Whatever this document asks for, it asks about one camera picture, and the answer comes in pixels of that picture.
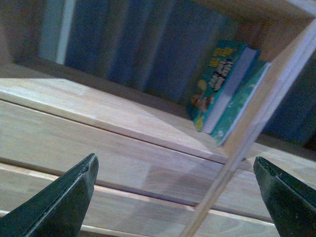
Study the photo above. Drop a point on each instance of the teal comic idiom book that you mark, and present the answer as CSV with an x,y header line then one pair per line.
x,y
229,63

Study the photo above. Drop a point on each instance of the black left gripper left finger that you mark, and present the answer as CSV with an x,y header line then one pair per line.
x,y
59,209

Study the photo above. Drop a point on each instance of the green thin book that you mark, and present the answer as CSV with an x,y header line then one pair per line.
x,y
239,102

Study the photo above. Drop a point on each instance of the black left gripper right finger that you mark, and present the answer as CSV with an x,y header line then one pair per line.
x,y
290,202

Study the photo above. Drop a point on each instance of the light wooden bookshelf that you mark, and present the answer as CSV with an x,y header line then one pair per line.
x,y
287,39

